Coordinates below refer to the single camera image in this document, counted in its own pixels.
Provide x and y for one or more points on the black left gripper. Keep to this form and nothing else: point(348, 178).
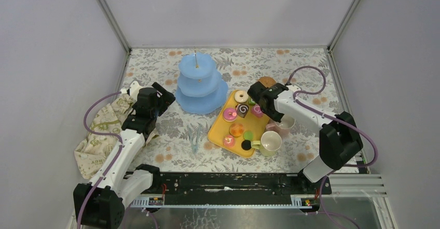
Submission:
point(162, 98)

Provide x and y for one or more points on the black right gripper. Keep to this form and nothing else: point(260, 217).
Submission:
point(276, 117)

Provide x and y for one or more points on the pink ceramic mug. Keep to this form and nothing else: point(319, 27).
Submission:
point(283, 127)

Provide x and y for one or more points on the green ceramic mug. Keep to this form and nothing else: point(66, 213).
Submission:
point(269, 143)

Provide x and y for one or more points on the red sugared pastry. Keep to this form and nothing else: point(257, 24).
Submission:
point(229, 141)

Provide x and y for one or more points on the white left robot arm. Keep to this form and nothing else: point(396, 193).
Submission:
point(101, 203)

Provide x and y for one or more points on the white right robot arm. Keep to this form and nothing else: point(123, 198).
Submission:
point(339, 138)

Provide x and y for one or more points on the woven rattan coaster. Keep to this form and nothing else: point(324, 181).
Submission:
point(267, 81)

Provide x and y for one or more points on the green swirl roll cake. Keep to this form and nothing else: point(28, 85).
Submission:
point(251, 102)

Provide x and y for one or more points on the pink swirl roll cake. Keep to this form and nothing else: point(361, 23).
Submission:
point(256, 111)

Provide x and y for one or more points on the white glazed donut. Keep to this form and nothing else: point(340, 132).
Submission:
point(241, 96)

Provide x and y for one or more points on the chocolate swirl roll cake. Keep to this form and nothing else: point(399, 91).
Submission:
point(242, 110)

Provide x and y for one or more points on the yellow serving tray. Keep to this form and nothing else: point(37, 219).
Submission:
point(220, 128)

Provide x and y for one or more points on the blue three-tier cake stand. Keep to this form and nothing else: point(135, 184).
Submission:
point(200, 87)

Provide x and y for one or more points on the pink sprinkled donut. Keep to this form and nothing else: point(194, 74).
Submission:
point(230, 114)

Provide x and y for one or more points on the green macaron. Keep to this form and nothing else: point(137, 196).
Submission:
point(248, 135)

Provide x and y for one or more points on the orange round bun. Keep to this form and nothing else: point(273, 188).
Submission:
point(236, 129)

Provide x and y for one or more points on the black sandwich cookie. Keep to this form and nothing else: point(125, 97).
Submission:
point(246, 145)

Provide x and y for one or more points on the floral tablecloth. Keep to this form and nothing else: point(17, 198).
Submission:
point(240, 68)

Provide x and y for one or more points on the beige printed cloth bag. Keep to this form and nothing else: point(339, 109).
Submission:
point(92, 152)

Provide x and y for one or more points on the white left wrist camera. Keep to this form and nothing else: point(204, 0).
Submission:
point(134, 89)

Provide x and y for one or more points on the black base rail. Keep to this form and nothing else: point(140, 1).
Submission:
point(260, 189)

